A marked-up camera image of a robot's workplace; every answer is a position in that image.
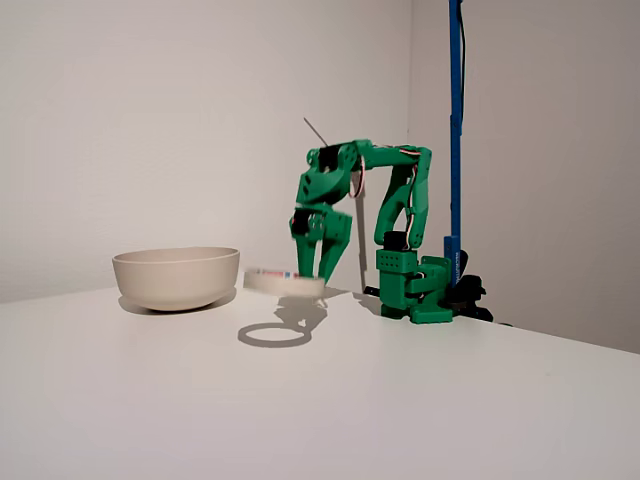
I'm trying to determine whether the red white servo wire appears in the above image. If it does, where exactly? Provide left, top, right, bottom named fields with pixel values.
left=348, top=153, right=370, bottom=200

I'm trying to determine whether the black cable on pole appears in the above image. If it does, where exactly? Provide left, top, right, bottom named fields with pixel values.
left=458, top=0, right=469, bottom=132

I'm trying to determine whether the black clamp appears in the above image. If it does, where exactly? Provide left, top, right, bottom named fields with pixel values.
left=447, top=248, right=494, bottom=323

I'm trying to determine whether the white tape roll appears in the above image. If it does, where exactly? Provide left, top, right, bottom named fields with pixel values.
left=243, top=268, right=325, bottom=297

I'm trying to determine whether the beige bowl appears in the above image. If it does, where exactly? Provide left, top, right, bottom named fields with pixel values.
left=111, top=246, right=241, bottom=314

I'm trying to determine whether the thin grey cable tie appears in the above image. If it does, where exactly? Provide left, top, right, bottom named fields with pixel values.
left=302, top=117, right=329, bottom=149

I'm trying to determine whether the blue pole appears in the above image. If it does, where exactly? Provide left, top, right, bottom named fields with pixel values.
left=443, top=0, right=469, bottom=289

